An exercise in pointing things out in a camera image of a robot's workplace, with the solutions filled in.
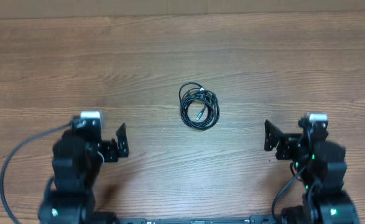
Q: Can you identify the black USB cable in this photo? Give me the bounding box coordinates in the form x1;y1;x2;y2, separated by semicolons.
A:
178;82;221;131

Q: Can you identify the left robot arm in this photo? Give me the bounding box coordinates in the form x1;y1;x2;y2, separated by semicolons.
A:
38;119;129;224

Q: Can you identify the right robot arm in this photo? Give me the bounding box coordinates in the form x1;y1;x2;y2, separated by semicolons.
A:
264;116;360;224

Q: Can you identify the brown cardboard back panel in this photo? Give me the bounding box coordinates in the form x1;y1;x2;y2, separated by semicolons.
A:
0;0;365;19

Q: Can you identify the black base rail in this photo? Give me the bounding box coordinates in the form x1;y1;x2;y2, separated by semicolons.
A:
119;215;277;224

